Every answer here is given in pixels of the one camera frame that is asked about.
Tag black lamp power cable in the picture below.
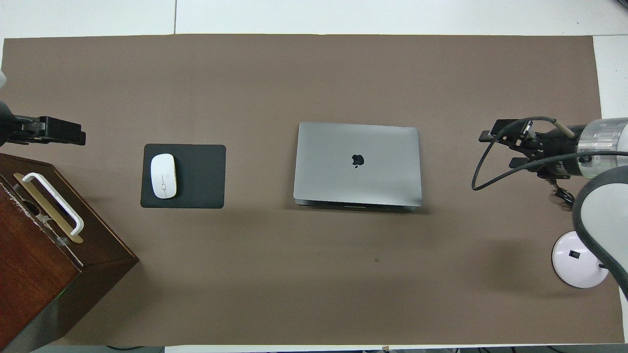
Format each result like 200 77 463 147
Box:
550 177 576 209

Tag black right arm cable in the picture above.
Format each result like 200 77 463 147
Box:
472 116 628 192

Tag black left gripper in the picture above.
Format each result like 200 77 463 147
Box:
0 101 86 148

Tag brass handle plate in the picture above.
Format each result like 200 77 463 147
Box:
13 173 84 244

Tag white box handle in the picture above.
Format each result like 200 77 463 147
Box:
22 173 85 237

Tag silver laptop with apple logo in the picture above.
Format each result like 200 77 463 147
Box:
293 122 423 212

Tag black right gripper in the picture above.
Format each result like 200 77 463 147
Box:
479 119 579 179

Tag dark wooden box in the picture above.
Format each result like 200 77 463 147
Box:
0 153 140 352

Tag black mouse pad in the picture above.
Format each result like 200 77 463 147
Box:
140 144 227 209

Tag large brown table mat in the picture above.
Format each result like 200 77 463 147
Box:
0 33 625 346

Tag white computer mouse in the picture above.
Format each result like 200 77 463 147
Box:
150 153 177 200

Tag white desk lamp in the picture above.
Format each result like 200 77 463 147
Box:
552 232 611 289

